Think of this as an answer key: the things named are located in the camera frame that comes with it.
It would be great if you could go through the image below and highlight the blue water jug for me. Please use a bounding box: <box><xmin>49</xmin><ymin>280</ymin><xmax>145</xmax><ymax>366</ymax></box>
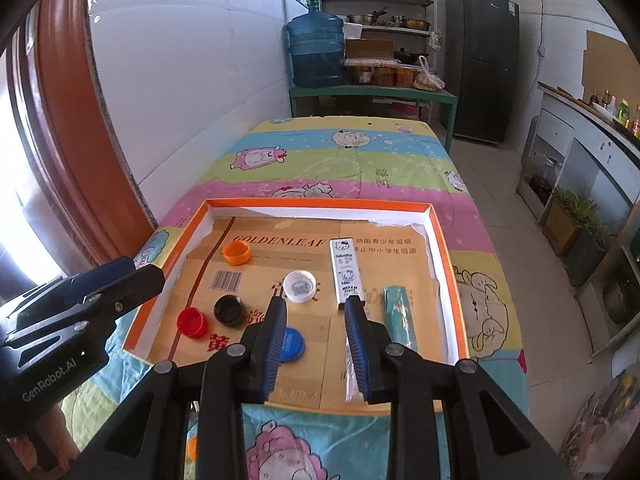
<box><xmin>286</xmin><ymin>0</ymin><xmax>345</xmax><ymax>89</ymax></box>

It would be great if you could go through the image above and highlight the shallow orange-rimmed box tray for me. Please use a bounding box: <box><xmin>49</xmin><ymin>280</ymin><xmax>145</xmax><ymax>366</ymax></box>
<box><xmin>124</xmin><ymin>198</ymin><xmax>469</xmax><ymax>415</ymax></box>

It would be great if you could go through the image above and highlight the white kitchen counter cabinet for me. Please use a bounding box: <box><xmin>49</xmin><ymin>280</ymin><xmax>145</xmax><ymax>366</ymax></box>
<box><xmin>516</xmin><ymin>84</ymin><xmax>639</xmax><ymax>354</ymax></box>

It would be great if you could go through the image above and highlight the glitter floral lighter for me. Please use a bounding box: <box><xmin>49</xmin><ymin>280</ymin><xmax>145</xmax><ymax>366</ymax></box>
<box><xmin>345</xmin><ymin>338</ymin><xmax>364</xmax><ymax>403</ymax></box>

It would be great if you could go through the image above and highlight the small orange bottle cap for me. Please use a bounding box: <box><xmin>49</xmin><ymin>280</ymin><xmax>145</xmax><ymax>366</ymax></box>
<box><xmin>222</xmin><ymin>240</ymin><xmax>252</xmax><ymax>266</ymax></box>

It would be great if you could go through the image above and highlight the red bottle cap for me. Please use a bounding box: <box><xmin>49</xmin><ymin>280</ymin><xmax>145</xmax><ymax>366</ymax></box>
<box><xmin>176</xmin><ymin>307</ymin><xmax>208</xmax><ymax>339</ymax></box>

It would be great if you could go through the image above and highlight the plastic bag of food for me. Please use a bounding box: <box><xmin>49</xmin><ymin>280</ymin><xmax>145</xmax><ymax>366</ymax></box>
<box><xmin>413</xmin><ymin>55</ymin><xmax>446</xmax><ymax>92</ymax></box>

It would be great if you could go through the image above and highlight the white bottle cap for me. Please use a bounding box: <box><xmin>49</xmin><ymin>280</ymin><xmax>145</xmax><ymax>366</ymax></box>
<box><xmin>282</xmin><ymin>270</ymin><xmax>317</xmax><ymax>304</ymax></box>

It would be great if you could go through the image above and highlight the green side table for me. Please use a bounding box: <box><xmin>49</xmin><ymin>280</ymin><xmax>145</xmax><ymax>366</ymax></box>
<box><xmin>288</xmin><ymin>84</ymin><xmax>458</xmax><ymax>153</ymax></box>

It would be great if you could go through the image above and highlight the blue bottle cap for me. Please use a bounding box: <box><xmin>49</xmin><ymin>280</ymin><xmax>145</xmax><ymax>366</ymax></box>
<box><xmin>280</xmin><ymin>327</ymin><xmax>306</xmax><ymax>363</ymax></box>

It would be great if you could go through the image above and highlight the white Hello Kitty lighter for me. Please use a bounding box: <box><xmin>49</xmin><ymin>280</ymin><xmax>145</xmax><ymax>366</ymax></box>
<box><xmin>329</xmin><ymin>238</ymin><xmax>366</xmax><ymax>310</ymax></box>

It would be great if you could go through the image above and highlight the black bottle cap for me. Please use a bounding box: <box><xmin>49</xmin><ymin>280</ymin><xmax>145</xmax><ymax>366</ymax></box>
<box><xmin>214</xmin><ymin>295</ymin><xmax>246</xmax><ymax>327</ymax></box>

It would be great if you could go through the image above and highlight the golden cardboard liner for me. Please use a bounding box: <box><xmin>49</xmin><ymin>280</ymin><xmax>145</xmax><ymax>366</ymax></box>
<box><xmin>148</xmin><ymin>217</ymin><xmax>457</xmax><ymax>414</ymax></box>

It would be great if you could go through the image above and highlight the black refrigerator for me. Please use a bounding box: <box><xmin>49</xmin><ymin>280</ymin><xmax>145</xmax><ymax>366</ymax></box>
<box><xmin>444</xmin><ymin>0</ymin><xmax>520</xmax><ymax>144</ymax></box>

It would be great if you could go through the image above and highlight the potted green plant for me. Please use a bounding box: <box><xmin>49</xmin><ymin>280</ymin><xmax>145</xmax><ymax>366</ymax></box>
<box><xmin>542</xmin><ymin>188</ymin><xmax>608</xmax><ymax>287</ymax></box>

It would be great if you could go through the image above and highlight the large orange bottle cap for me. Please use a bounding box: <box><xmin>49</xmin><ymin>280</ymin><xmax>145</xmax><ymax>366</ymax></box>
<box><xmin>186</xmin><ymin>436</ymin><xmax>198</xmax><ymax>462</ymax></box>

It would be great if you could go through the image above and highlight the person's left hand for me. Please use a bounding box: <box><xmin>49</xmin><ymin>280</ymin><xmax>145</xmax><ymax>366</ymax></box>
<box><xmin>8</xmin><ymin>404</ymin><xmax>79</xmax><ymax>479</ymax></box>

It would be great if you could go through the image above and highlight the white shelving rack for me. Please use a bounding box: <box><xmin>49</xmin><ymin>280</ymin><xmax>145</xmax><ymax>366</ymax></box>
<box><xmin>321</xmin><ymin>0</ymin><xmax>437</xmax><ymax>64</ymax></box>

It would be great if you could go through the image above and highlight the red wooden door frame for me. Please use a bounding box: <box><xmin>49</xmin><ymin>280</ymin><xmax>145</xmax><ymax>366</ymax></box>
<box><xmin>3</xmin><ymin>0</ymin><xmax>156</xmax><ymax>274</ymax></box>

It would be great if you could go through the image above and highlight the teal lighter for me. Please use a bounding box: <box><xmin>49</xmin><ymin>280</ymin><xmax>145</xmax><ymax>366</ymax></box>
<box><xmin>384</xmin><ymin>286</ymin><xmax>419</xmax><ymax>352</ymax></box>

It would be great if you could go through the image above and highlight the cartoon patterned quilt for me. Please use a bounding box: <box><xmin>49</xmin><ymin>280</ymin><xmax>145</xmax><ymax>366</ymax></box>
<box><xmin>62</xmin><ymin>115</ymin><xmax>532</xmax><ymax>480</ymax></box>

